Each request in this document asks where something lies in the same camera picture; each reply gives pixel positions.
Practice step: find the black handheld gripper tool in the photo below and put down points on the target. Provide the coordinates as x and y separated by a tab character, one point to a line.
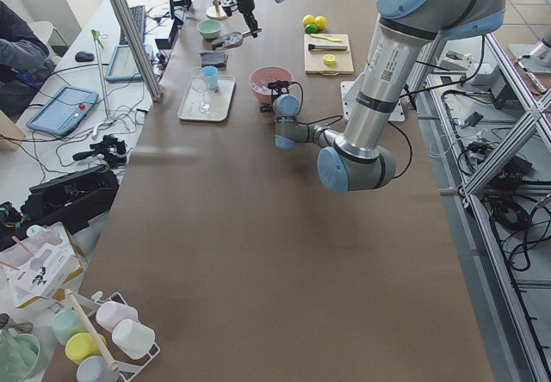
111	150

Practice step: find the aluminium frame post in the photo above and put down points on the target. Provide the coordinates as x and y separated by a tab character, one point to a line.
123	16

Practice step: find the grey folded cloth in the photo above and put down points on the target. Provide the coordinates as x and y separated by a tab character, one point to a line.
215	59

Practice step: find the person in dark jacket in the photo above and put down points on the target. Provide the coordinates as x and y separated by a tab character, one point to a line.
26	63

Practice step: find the blue teach pendant near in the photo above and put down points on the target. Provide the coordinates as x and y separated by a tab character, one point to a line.
61	114

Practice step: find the upper yellow lemon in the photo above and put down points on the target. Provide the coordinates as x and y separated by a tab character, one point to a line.
308	20

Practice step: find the black open case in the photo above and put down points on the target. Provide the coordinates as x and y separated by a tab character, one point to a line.
72	199

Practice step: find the yellow cup on rack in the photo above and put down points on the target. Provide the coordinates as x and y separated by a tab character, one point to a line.
80	347

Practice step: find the white cup on rack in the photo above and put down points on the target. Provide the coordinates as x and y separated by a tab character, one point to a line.
133	338

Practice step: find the steel muddler black tip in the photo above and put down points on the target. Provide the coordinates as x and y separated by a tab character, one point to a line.
326	48

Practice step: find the blue cup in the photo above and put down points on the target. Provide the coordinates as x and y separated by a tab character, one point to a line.
210	77

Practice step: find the mint cup on rack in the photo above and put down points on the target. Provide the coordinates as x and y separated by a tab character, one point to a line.
66	324

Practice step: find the clear wine glass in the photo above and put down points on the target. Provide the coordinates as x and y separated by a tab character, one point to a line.
198	85

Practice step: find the black keyboard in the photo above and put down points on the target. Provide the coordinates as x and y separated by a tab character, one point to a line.
138	15

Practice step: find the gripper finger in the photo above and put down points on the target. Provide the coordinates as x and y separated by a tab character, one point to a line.
255	31
266	109

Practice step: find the cream serving tray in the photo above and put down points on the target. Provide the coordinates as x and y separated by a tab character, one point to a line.
219	99

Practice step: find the pink bowl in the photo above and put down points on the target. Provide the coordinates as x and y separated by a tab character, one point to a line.
271	70

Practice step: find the half lemon slice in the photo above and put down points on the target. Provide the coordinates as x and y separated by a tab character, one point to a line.
329	59

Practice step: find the yellow plastic knife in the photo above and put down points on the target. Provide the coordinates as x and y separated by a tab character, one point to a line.
326	37

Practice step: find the blue teach pendant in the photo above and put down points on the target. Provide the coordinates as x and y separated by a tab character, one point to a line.
61	114
122	67

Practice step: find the grey cup on rack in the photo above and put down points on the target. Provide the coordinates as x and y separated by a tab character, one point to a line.
95	369

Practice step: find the black computer mouse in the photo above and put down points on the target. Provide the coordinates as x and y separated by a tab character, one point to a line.
83	56

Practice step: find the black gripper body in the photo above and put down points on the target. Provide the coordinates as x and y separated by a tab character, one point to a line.
246	6
265	108

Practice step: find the bamboo cutting board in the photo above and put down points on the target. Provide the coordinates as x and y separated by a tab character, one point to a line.
314	61

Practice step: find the clear ice cubes pile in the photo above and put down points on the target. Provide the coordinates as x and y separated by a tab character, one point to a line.
260	84

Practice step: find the mint green bowl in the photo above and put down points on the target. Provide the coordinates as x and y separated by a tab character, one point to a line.
209	29

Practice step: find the cardboard product box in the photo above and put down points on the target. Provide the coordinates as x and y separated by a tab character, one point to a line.
40	268

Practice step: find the pink cup on rack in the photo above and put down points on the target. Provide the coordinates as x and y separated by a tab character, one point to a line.
110	313

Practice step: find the blue teach pendant far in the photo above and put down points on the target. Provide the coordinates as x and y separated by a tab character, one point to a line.
122	67

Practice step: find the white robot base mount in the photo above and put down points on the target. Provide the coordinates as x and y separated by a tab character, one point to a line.
350	92

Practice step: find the steel ice scoop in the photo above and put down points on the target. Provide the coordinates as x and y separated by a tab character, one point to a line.
230	40

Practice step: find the white cup rack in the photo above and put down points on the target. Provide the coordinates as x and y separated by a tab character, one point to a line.
116	359

